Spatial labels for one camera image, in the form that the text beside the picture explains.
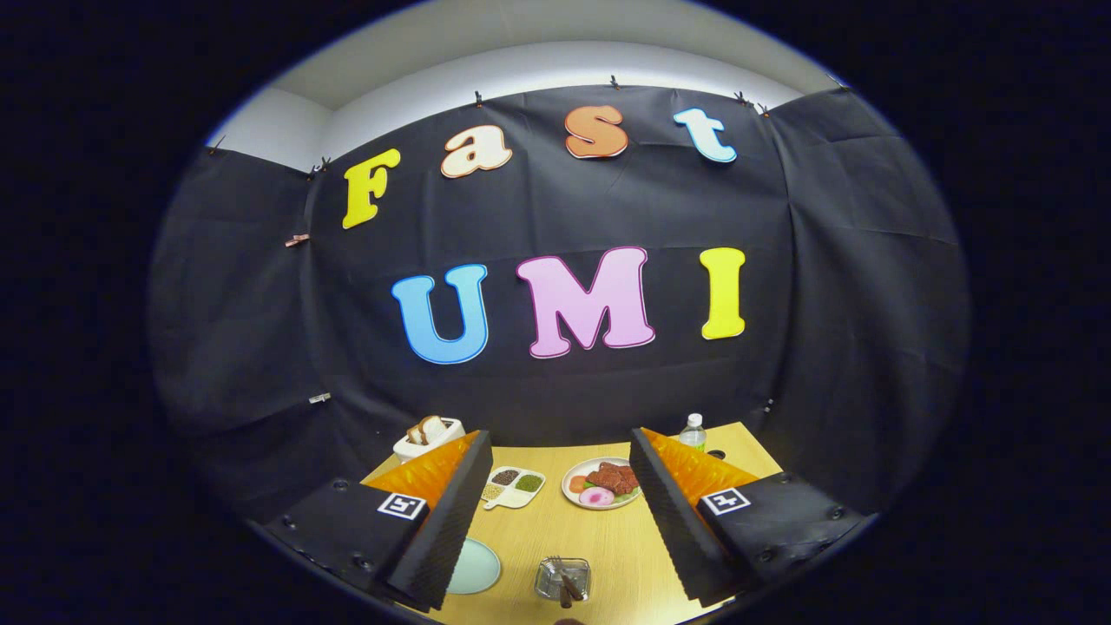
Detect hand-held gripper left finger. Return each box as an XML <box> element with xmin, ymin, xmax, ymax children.
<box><xmin>263</xmin><ymin>430</ymin><xmax>494</xmax><ymax>611</ymax></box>

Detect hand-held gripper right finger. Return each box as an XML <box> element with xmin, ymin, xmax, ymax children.
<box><xmin>628</xmin><ymin>427</ymin><xmax>876</xmax><ymax>609</ymax></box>

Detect metal fork with brown handle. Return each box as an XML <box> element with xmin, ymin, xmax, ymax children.
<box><xmin>547</xmin><ymin>556</ymin><xmax>585</xmax><ymax>602</ymax></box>

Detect light green plate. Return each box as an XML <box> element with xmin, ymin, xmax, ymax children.
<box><xmin>447</xmin><ymin>537</ymin><xmax>502</xmax><ymax>595</ymax></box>

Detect brown meat slices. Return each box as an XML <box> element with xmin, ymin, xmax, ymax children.
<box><xmin>586</xmin><ymin>462</ymin><xmax>641</xmax><ymax>496</ymax></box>

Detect white divided dish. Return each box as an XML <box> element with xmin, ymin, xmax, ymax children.
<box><xmin>482</xmin><ymin>466</ymin><xmax>547</xmax><ymax>510</ymax></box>

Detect white toaster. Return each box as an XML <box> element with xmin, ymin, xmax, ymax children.
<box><xmin>393</xmin><ymin>418</ymin><xmax>465</xmax><ymax>463</ymax></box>

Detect white oval food plate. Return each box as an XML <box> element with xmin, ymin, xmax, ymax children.
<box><xmin>561</xmin><ymin>457</ymin><xmax>643</xmax><ymax>510</ymax></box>

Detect perforated metal basket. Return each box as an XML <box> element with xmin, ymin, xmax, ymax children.
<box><xmin>534</xmin><ymin>556</ymin><xmax>592</xmax><ymax>603</ymax></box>

